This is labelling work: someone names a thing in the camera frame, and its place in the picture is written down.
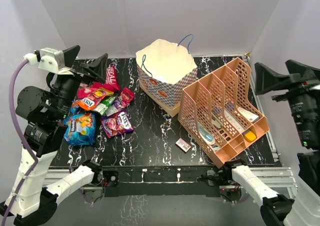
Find orange snack packet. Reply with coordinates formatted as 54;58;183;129
77;88;114;111

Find small red white box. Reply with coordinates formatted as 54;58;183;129
175;138;191;153

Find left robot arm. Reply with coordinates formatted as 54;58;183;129
0;45;108;226

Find purple snack packet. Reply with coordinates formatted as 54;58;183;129
105;98;124;116

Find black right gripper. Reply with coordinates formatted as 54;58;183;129
253;58;320;145

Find blue chips bag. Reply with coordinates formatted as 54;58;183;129
63;113;96;146

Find pink mesh file organizer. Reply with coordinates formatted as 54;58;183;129
178;57;270;168

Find red snack packet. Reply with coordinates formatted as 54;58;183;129
116;87;135;110

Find blue tape dispenser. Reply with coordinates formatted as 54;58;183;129
198;123;216;146

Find pink snack bag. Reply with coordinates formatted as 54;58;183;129
77;65;121;99

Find green snack packet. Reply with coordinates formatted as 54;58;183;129
92;95;117;116

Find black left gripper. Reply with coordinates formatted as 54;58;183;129
52;45;107;118

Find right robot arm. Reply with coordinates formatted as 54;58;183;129
223;59;320;226

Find blue candy bar wrapper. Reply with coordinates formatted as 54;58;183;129
70;101;80;114

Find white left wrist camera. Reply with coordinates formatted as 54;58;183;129
23;47;74;75

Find yellow object in organizer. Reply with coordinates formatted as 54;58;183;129
243;130;257;142

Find purple berries candy packet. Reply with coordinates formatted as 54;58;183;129
100;110;134;138

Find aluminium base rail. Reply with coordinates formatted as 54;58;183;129
18;167;310;226

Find checkered paper bag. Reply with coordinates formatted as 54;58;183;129
135;34;198;117

